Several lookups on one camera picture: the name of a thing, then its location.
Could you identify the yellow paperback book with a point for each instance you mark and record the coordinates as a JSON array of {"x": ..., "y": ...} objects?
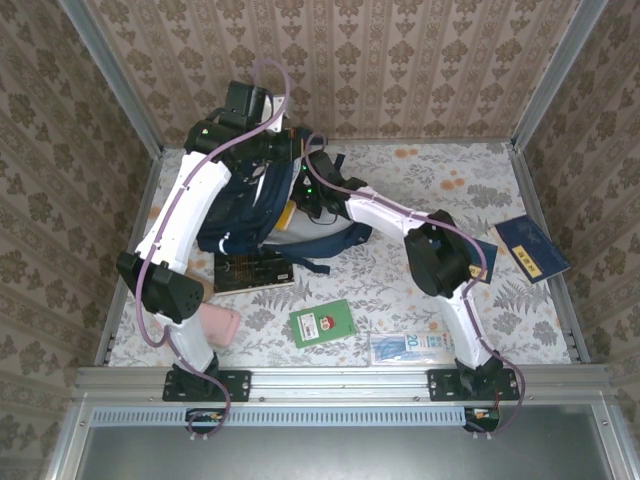
[{"x": 286, "y": 217}]

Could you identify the navy blue student backpack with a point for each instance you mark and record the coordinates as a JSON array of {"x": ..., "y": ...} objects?
[{"x": 240, "y": 220}]

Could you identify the black book gold print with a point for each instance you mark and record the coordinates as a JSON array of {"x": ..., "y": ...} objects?
[{"x": 250, "y": 275}]

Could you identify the green notebook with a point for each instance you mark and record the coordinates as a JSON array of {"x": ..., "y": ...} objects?
[{"x": 345, "y": 320}]

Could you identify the pink pencil case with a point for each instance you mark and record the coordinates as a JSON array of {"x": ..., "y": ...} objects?
[{"x": 220, "y": 325}]

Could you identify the clear plastic stationery pack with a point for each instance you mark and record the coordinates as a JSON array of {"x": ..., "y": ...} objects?
[{"x": 415, "y": 345}]

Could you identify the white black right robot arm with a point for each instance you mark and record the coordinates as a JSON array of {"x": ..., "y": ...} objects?
[{"x": 380, "y": 210}]

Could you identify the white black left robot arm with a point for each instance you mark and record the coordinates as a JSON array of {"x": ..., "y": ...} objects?
[{"x": 185, "y": 215}]

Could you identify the floral table cloth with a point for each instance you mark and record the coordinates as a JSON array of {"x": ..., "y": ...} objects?
[{"x": 400, "y": 280}]

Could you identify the black connector board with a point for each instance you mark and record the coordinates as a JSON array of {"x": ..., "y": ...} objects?
[
  {"x": 482, "y": 419},
  {"x": 205, "y": 419}
]

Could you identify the grey metal panel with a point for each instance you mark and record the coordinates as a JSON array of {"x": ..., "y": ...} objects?
[{"x": 340, "y": 455}]

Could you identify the aluminium frame post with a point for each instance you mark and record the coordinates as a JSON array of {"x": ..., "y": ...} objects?
[
  {"x": 556, "y": 75},
  {"x": 117, "y": 82}
]

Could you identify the aluminium table side rail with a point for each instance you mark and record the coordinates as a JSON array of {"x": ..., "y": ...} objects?
[
  {"x": 141, "y": 210},
  {"x": 530, "y": 200}
]

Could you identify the aluminium table end rail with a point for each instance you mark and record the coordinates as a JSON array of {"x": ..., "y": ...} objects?
[{"x": 480, "y": 142}]

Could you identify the aluminium mounting rail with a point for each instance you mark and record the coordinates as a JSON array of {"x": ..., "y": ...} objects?
[{"x": 340, "y": 385}]

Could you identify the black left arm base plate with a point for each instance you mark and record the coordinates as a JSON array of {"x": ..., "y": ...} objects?
[{"x": 240, "y": 385}]

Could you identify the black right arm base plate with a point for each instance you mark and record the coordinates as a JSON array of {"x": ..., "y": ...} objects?
[{"x": 442, "y": 385}]

